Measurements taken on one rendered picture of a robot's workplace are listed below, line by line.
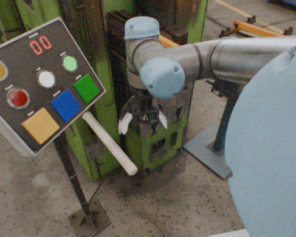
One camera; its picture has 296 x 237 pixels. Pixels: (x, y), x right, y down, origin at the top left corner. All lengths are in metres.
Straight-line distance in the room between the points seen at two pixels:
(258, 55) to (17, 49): 0.60
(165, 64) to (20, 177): 1.69
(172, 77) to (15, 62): 0.46
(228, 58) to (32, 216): 1.58
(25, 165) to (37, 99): 1.33
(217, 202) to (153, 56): 1.39
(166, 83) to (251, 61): 0.15
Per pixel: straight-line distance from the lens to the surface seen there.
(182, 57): 0.47
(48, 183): 1.87
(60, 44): 0.82
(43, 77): 0.76
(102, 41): 1.16
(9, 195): 1.94
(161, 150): 1.70
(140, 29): 0.51
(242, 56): 0.40
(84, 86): 0.82
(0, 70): 0.72
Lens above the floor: 1.49
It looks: 45 degrees down
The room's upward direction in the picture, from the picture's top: straight up
